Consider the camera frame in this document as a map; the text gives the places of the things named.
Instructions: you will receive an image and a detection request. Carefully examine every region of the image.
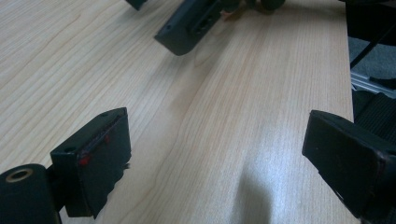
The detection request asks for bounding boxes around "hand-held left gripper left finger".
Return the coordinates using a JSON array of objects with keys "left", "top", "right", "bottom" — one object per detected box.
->
[{"left": 49, "top": 106, "right": 133, "bottom": 219}]

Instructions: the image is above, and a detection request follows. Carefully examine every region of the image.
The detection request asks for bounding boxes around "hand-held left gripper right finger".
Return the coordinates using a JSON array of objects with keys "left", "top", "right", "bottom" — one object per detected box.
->
[{"left": 301, "top": 109, "right": 396, "bottom": 222}]

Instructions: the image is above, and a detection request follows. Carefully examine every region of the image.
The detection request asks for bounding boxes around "dark ribbed cloth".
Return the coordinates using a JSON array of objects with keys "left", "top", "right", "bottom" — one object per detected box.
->
[{"left": 352, "top": 90, "right": 396, "bottom": 146}]

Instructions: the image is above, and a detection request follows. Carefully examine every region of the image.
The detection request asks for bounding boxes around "dark object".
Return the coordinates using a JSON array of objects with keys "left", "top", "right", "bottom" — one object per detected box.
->
[{"left": 339, "top": 0, "right": 396, "bottom": 47}]

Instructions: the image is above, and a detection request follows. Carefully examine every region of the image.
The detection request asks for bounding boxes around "aluminium floor rail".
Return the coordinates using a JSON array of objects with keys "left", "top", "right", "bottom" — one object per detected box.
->
[{"left": 350, "top": 70, "right": 396, "bottom": 100}]

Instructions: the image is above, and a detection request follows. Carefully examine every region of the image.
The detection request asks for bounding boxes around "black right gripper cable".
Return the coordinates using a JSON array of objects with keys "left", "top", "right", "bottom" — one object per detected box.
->
[{"left": 349, "top": 25, "right": 396, "bottom": 70}]

